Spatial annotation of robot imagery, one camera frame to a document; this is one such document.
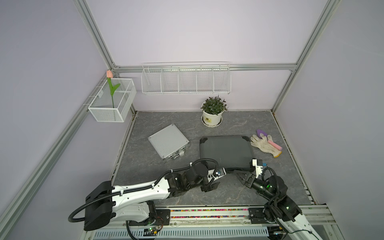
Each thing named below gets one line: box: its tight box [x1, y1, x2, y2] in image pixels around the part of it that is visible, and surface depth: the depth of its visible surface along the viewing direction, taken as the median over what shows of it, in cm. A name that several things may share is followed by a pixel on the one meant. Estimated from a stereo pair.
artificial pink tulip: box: [106, 70, 121, 108], surface depth 87 cm
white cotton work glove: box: [250, 133, 282, 158], surface depth 101 cm
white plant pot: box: [202, 110, 224, 126], surface depth 108 cm
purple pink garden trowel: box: [256, 129, 283, 151], surface depth 104 cm
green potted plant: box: [200, 95, 229, 116], surface depth 101 cm
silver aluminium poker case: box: [147, 123, 191, 163], surface depth 99 cm
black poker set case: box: [199, 135, 253, 170], surface depth 93 cm
